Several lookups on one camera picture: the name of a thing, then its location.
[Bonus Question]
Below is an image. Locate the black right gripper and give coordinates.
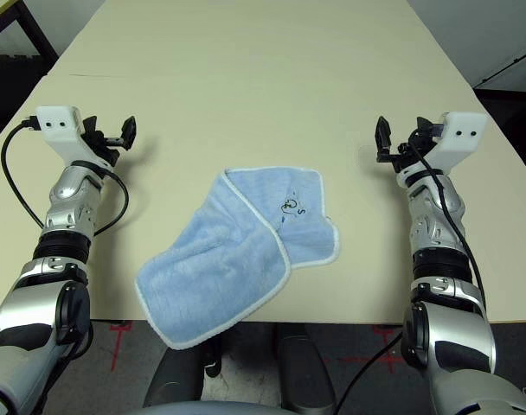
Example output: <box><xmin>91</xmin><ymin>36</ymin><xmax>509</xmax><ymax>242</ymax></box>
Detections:
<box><xmin>375</xmin><ymin>115</ymin><xmax>442</xmax><ymax>172</ymax></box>

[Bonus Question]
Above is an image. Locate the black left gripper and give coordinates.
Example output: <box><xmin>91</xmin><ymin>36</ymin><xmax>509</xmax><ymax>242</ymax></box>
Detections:
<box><xmin>83</xmin><ymin>114</ymin><xmax>138</xmax><ymax>167</ymax></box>

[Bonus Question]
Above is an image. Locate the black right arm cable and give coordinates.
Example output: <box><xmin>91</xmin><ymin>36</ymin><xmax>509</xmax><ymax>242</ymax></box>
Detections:
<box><xmin>334</xmin><ymin>129</ymin><xmax>489</xmax><ymax>415</ymax></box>

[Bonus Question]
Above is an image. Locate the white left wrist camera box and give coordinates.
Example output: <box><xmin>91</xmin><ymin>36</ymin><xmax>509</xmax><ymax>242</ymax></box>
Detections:
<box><xmin>34</xmin><ymin>105</ymin><xmax>117</xmax><ymax>168</ymax></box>

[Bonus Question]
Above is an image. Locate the grey robot torso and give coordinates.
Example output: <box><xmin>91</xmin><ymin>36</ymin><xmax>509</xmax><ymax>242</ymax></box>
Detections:
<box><xmin>145</xmin><ymin>399</ymin><xmax>298</xmax><ymax>415</ymax></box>

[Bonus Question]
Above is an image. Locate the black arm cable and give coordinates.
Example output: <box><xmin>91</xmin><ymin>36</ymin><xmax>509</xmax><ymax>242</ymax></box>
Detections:
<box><xmin>1</xmin><ymin>114</ymin><xmax>130</xmax><ymax>415</ymax></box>
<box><xmin>334</xmin><ymin>129</ymin><xmax>489</xmax><ymax>415</ymax></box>

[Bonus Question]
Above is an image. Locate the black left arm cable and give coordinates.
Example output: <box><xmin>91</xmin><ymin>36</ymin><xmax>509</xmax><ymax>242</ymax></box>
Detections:
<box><xmin>1</xmin><ymin>114</ymin><xmax>130</xmax><ymax>415</ymax></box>

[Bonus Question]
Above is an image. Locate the black left robot foot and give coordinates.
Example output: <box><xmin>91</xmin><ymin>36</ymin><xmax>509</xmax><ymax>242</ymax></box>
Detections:
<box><xmin>203</xmin><ymin>330</ymin><xmax>224</xmax><ymax>378</ymax></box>

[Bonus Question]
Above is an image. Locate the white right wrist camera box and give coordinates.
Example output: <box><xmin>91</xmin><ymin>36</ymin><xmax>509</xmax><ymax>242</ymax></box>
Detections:
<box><xmin>433</xmin><ymin>111</ymin><xmax>489</xmax><ymax>174</ymax></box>

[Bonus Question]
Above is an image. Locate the light blue towel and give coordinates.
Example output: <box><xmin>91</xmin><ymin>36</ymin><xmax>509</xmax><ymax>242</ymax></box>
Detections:
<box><xmin>134</xmin><ymin>166</ymin><xmax>341</xmax><ymax>351</ymax></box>

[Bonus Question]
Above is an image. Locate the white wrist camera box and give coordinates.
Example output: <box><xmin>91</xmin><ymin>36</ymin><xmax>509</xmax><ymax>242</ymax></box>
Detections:
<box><xmin>34</xmin><ymin>105</ymin><xmax>117</xmax><ymax>168</ymax></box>
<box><xmin>433</xmin><ymin>111</ymin><xmax>489</xmax><ymax>174</ymax></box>

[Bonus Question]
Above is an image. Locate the black metal frame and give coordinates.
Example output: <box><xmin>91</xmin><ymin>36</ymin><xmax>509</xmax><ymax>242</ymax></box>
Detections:
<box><xmin>0</xmin><ymin>0</ymin><xmax>60</xmax><ymax>66</ymax></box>

